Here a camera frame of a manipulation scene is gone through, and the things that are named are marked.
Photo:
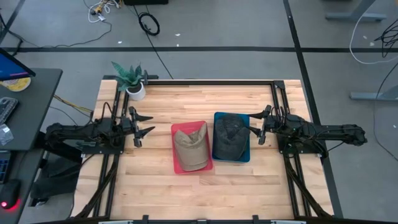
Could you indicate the blue plastic bin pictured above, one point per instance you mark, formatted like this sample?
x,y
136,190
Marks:
x,y
247,155

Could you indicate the yellow round disc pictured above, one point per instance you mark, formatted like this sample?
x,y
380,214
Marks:
x,y
18,85

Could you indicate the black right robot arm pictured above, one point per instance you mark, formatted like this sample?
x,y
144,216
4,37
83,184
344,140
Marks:
x,y
335,132

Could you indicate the dark laptop keyboard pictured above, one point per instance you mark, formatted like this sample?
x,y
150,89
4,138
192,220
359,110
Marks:
x,y
3,168

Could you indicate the computer monitor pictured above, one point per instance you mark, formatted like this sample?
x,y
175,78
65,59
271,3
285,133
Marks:
x,y
9,68

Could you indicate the grey keyboard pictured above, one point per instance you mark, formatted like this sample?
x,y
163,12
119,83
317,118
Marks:
x,y
7,109

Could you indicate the grey desk foot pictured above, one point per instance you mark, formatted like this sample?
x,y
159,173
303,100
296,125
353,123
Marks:
x,y
373,96
354,16

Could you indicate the dark grey knitted cap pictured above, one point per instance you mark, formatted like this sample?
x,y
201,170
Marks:
x,y
231,140

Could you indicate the clear plastic bag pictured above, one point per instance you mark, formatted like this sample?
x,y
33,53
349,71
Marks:
x,y
5,135

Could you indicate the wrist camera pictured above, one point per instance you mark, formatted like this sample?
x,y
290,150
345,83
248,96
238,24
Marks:
x,y
275,123
127,126

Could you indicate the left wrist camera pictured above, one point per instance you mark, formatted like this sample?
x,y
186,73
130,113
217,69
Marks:
x,y
127,126

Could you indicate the black aluminium table frame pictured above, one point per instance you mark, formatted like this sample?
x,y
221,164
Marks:
x,y
217,82

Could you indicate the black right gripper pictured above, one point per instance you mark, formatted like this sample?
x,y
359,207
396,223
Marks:
x,y
265,127

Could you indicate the black computer mouse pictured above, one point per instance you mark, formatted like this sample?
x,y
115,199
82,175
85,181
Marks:
x,y
9,193

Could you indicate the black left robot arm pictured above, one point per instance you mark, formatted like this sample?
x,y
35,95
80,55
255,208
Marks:
x,y
77,132

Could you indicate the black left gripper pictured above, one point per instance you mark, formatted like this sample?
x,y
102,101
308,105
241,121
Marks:
x,y
136,127

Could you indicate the translucent pink plastic bin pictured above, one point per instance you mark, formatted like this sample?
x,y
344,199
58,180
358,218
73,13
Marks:
x,y
178,166

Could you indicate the green plant in white pot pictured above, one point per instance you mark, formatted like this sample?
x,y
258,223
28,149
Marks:
x,y
135,90

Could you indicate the black box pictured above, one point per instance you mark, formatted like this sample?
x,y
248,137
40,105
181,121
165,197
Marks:
x,y
146,2

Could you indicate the black desk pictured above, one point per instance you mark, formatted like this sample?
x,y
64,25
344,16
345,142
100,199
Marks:
x,y
34,109

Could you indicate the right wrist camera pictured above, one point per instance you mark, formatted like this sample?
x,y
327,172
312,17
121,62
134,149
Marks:
x,y
275,123

